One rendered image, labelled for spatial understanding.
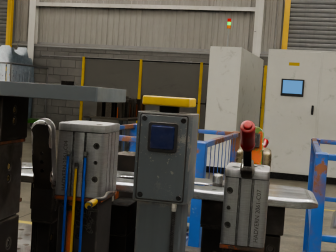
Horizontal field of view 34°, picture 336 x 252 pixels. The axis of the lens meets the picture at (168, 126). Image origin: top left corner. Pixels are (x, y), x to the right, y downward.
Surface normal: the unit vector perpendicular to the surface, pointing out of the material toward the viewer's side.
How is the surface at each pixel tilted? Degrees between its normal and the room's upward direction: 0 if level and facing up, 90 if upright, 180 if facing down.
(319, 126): 90
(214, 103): 90
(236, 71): 90
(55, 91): 90
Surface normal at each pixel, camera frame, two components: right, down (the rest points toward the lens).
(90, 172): -0.18, 0.04
